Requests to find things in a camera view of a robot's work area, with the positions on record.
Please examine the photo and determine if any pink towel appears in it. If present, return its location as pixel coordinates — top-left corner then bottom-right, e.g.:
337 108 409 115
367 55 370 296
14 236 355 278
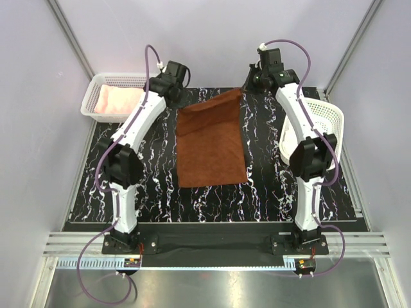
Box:
94 85 144 115

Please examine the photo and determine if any brown towel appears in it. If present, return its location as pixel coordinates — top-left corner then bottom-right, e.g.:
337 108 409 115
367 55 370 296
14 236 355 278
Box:
175 89 247 188

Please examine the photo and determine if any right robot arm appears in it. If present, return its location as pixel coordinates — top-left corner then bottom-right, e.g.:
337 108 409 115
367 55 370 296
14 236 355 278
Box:
243 44 338 255

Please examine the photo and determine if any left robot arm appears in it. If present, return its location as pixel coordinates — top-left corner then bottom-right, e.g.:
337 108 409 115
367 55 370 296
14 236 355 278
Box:
99 61 191 254

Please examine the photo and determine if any white rectangular mesh basket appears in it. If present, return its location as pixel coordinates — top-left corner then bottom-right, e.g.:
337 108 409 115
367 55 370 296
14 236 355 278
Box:
80 73 146 123

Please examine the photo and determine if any white oval laundry basket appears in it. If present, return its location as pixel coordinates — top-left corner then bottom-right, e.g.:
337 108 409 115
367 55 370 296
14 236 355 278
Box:
279 98 344 166

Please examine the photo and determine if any white towel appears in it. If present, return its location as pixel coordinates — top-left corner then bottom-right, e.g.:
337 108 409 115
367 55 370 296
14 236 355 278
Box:
282 124 298 157

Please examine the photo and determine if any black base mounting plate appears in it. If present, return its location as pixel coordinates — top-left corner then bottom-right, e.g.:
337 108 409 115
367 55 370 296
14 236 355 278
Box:
102 222 329 256

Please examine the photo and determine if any left connector board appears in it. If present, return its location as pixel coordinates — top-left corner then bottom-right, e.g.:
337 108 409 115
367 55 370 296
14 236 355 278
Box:
124 257 141 268

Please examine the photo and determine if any connector board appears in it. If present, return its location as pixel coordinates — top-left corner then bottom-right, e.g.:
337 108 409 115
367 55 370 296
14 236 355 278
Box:
297 259 315 269
124 257 141 268

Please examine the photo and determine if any right connector board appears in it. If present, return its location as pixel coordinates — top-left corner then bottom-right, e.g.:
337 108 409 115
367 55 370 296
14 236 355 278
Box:
297 259 315 269

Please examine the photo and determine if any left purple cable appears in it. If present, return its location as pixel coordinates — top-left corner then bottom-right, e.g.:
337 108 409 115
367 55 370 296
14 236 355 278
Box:
75 44 164 304

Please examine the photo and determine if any aluminium frame rail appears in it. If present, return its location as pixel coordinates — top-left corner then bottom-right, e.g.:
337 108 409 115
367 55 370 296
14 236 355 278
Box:
43 232 390 258

